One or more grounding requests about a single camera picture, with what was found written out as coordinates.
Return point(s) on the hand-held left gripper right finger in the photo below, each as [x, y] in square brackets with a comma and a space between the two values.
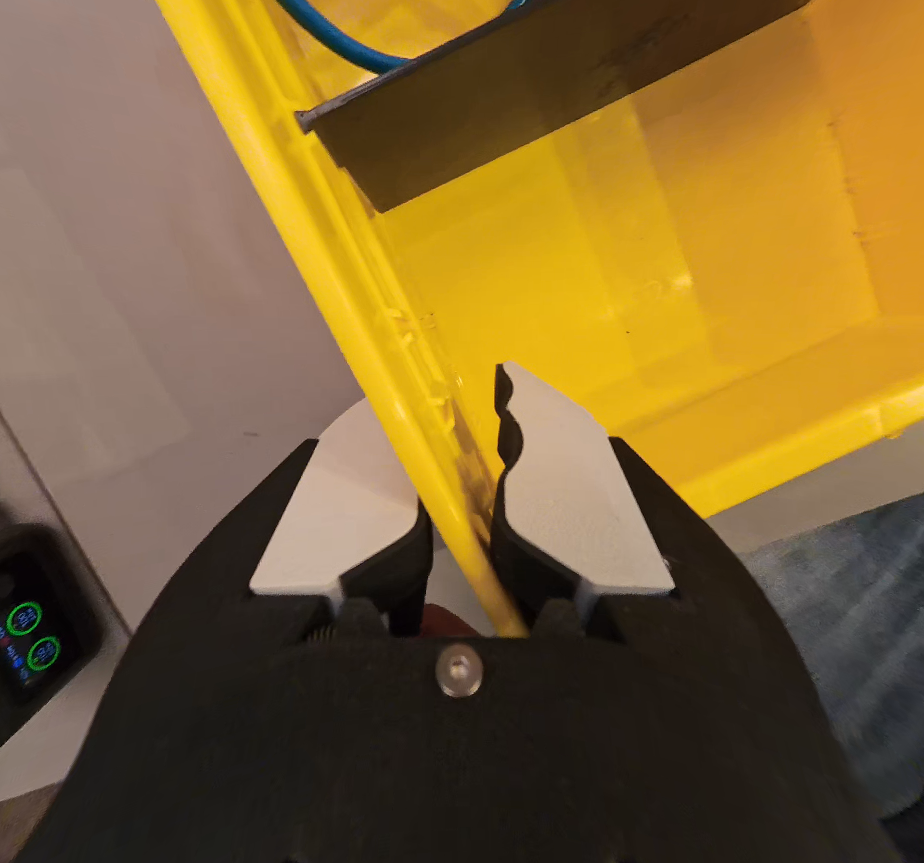
[577, 502]

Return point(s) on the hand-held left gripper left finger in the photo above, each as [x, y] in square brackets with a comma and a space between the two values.
[325, 531]

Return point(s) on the yellow plastic bin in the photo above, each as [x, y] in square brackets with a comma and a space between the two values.
[650, 264]

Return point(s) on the black power station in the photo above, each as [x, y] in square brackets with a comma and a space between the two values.
[43, 589]

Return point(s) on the blue grey rug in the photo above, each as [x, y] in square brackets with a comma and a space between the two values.
[844, 625]

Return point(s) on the black bin divider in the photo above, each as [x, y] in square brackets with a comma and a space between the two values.
[577, 62]

